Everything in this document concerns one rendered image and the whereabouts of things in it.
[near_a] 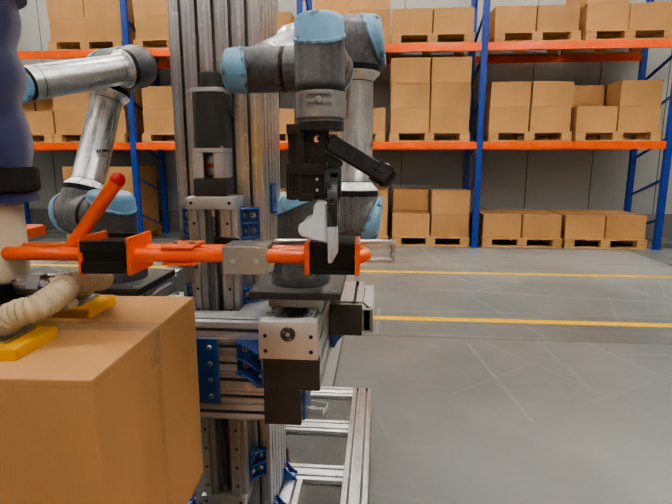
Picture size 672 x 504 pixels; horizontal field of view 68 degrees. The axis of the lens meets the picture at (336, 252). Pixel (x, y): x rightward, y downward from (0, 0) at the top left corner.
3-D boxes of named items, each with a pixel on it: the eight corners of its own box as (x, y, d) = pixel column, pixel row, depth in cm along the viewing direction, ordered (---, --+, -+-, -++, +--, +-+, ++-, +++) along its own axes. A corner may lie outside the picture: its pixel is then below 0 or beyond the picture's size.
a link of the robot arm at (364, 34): (327, 239, 132) (327, 22, 123) (383, 241, 130) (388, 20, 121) (319, 246, 120) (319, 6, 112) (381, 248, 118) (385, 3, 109)
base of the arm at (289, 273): (278, 273, 137) (277, 238, 135) (332, 274, 136) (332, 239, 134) (265, 287, 122) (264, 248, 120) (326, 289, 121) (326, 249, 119)
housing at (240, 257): (222, 275, 76) (220, 246, 76) (233, 266, 83) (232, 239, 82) (267, 275, 76) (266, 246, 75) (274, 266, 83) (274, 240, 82)
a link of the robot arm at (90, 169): (72, 232, 127) (118, 35, 133) (38, 228, 134) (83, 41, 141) (112, 242, 137) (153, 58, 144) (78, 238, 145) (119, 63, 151)
